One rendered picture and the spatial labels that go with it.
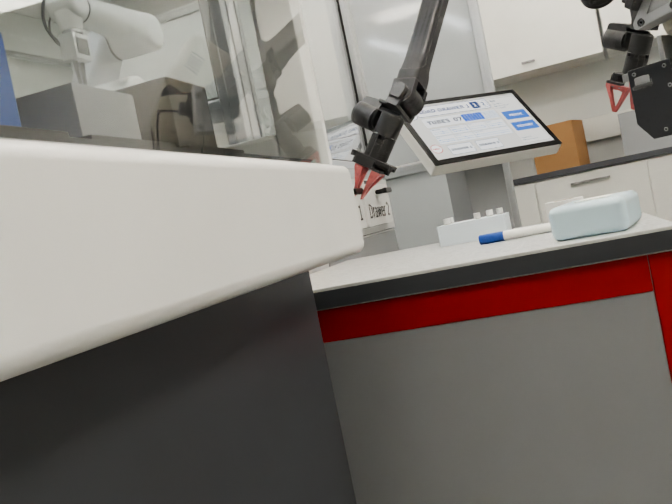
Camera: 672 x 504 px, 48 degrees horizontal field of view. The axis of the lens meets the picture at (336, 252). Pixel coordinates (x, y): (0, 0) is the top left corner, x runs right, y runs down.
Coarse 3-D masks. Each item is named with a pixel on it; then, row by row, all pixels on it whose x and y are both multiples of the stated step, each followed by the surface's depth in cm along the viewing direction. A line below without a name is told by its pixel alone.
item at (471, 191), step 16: (448, 176) 261; (464, 176) 252; (480, 176) 254; (496, 176) 257; (464, 192) 254; (480, 192) 254; (496, 192) 256; (464, 208) 256; (480, 208) 253; (512, 224) 258
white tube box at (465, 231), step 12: (492, 216) 134; (504, 216) 134; (444, 228) 137; (456, 228) 137; (468, 228) 136; (480, 228) 135; (492, 228) 134; (504, 228) 134; (444, 240) 137; (456, 240) 137; (468, 240) 136
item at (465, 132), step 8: (488, 120) 256; (496, 120) 257; (440, 128) 248; (448, 128) 249; (456, 128) 250; (464, 128) 250; (472, 128) 251; (480, 128) 252; (488, 128) 253; (496, 128) 254; (504, 128) 255; (440, 136) 245; (448, 136) 246; (456, 136) 246; (464, 136) 247; (472, 136) 248; (480, 136) 249; (488, 136) 250; (440, 144) 242
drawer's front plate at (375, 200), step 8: (376, 184) 204; (384, 184) 214; (368, 192) 194; (368, 200) 192; (376, 200) 201; (384, 200) 210; (368, 208) 190; (368, 216) 189; (384, 216) 206; (368, 224) 188; (376, 224) 196
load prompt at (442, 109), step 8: (448, 104) 258; (456, 104) 259; (464, 104) 260; (472, 104) 261; (480, 104) 262; (488, 104) 263; (424, 112) 252; (432, 112) 253; (440, 112) 254; (448, 112) 255; (456, 112) 256
